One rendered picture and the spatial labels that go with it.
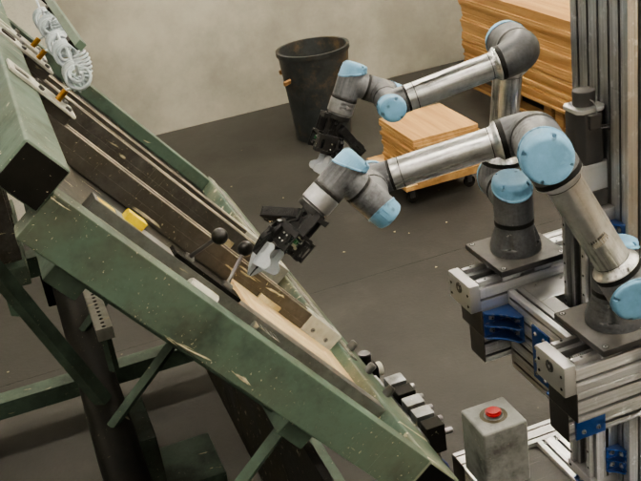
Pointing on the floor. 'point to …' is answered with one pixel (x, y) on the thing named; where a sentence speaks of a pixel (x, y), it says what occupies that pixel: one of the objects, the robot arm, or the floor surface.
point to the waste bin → (311, 77)
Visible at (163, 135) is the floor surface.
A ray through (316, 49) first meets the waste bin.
